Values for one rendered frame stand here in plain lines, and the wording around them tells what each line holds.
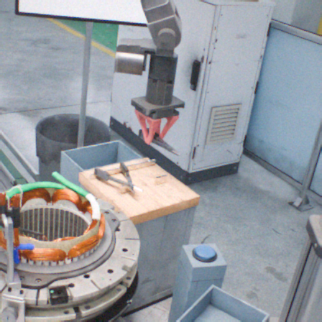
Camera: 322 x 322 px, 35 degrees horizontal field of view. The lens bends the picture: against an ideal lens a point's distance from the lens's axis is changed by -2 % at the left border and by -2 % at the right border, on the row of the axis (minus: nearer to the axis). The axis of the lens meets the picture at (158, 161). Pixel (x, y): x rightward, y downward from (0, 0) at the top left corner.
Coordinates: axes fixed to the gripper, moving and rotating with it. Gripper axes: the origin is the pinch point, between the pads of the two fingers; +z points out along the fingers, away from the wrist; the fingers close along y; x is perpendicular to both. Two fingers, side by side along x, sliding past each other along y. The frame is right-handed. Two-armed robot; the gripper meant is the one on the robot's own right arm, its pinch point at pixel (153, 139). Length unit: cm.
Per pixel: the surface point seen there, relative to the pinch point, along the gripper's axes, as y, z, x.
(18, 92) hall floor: -108, 124, -319
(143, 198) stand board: 7.1, 9.0, 7.6
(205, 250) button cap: 5.4, 10.7, 26.1
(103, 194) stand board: 13.9, 9.1, 2.5
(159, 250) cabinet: 4.3, 21.1, 12.1
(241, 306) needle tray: 11.6, 9.3, 41.6
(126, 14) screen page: -38, -10, -68
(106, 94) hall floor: -181, 125, -288
